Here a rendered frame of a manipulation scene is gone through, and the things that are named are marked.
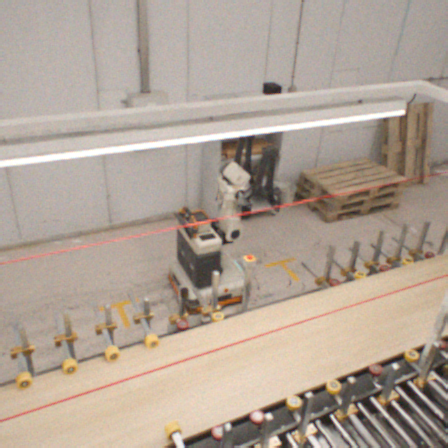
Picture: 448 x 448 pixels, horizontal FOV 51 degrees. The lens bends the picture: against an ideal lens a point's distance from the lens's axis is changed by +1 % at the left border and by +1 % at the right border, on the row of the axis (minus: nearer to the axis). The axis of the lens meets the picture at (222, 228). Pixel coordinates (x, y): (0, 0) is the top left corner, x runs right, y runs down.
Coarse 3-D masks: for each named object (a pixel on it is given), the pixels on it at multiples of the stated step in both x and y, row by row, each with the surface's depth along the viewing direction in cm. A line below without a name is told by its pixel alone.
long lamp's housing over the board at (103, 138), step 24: (192, 120) 221; (216, 120) 222; (240, 120) 225; (264, 120) 231; (288, 120) 236; (312, 120) 242; (0, 144) 185; (24, 144) 187; (48, 144) 191; (72, 144) 194; (96, 144) 198; (120, 144) 203
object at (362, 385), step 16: (368, 368) 297; (384, 368) 307; (400, 368) 317; (368, 384) 308; (384, 384) 319; (320, 400) 291; (272, 416) 275; (288, 416) 283; (208, 432) 254; (240, 432) 268; (256, 432) 276
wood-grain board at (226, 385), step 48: (336, 288) 356; (384, 288) 359; (432, 288) 362; (192, 336) 306; (240, 336) 308; (288, 336) 310; (336, 336) 313; (384, 336) 315; (48, 384) 269; (96, 384) 270; (144, 384) 272; (192, 384) 274; (240, 384) 275; (288, 384) 277; (0, 432) 242; (48, 432) 244; (96, 432) 245; (144, 432) 246; (192, 432) 248
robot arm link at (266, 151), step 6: (264, 150) 396; (270, 150) 395; (264, 156) 398; (264, 162) 401; (258, 168) 406; (264, 168) 404; (258, 174) 406; (264, 174) 407; (258, 180) 408; (258, 186) 408; (258, 192) 411
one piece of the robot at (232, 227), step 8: (216, 184) 435; (224, 184) 421; (224, 192) 422; (232, 192) 415; (224, 200) 424; (232, 200) 425; (224, 208) 438; (232, 208) 433; (224, 216) 444; (224, 224) 447; (232, 224) 438; (240, 224) 446; (232, 232) 442; (240, 232) 447; (232, 240) 448
